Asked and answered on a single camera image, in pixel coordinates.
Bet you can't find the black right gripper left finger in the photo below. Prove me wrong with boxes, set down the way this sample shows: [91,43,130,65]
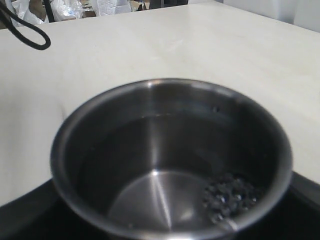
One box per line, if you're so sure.
[0,180,76,240]

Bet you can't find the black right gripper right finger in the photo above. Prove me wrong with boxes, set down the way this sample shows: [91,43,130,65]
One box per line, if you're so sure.
[274,173,320,240]

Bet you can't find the stainless steel cup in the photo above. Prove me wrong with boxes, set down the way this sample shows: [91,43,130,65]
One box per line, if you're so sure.
[50,78,293,240]

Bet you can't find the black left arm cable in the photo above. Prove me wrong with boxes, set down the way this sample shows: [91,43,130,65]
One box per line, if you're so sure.
[0,3,52,52]

